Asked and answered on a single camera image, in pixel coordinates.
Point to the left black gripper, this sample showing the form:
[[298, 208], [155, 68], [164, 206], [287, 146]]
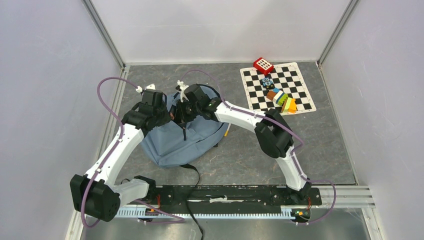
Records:
[[166, 118]]

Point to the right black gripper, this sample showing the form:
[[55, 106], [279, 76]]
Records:
[[180, 117]]

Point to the blue student backpack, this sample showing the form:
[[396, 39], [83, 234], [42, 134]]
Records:
[[178, 144]]

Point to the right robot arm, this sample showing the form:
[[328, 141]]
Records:
[[274, 136]]

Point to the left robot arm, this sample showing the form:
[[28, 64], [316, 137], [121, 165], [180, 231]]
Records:
[[96, 193]]

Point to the blue robot toy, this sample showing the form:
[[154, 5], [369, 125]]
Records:
[[267, 83]]

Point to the red calculator toy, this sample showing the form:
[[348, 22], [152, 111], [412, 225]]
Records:
[[263, 66]]

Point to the colourful block stack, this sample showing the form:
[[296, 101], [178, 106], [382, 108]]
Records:
[[277, 96]]

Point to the checkered chess board mat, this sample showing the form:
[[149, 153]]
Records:
[[286, 77]]

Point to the orange yellow block toy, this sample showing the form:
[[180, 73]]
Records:
[[289, 106]]

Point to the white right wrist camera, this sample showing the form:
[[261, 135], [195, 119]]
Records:
[[181, 87]]

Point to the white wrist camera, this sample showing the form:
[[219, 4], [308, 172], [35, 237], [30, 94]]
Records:
[[140, 89], [181, 87]]

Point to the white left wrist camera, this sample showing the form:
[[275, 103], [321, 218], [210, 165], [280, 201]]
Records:
[[140, 89]]

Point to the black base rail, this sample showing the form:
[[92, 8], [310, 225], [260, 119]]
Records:
[[229, 199]]

